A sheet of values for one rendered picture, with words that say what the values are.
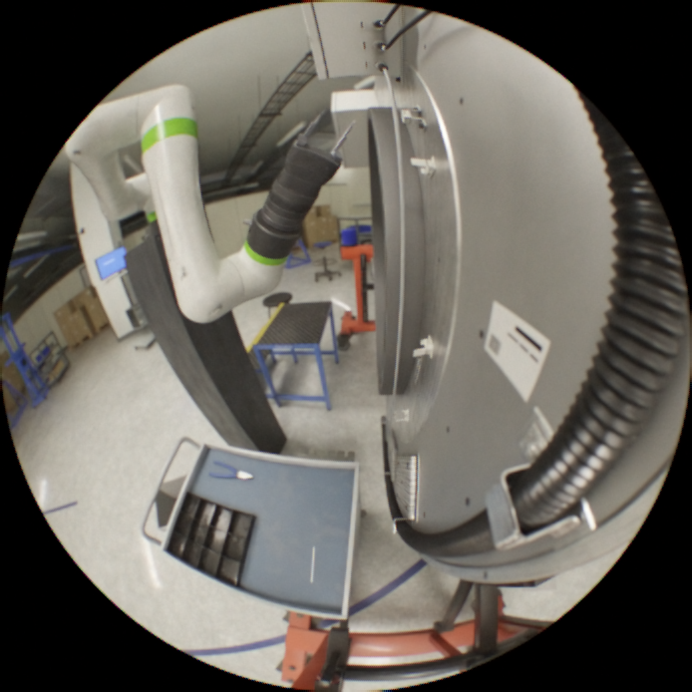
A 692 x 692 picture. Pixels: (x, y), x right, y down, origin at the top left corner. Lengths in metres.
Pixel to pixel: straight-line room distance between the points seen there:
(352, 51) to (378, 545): 1.57
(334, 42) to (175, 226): 0.37
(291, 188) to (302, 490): 0.70
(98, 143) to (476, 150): 0.55
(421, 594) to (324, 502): 0.87
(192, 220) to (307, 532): 0.73
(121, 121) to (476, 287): 0.58
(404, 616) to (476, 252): 1.37
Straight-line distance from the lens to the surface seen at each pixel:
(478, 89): 0.17
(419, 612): 1.37
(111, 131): 0.55
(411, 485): 0.35
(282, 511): 0.69
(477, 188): 0.16
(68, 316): 8.61
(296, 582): 0.66
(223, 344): 0.94
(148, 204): 0.90
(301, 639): 1.15
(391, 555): 1.30
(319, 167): 0.34
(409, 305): 0.29
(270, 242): 0.39
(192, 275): 0.40
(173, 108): 0.53
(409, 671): 0.74
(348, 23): 0.40
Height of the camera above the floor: 1.30
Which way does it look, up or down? 36 degrees down
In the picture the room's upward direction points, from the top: 5 degrees counter-clockwise
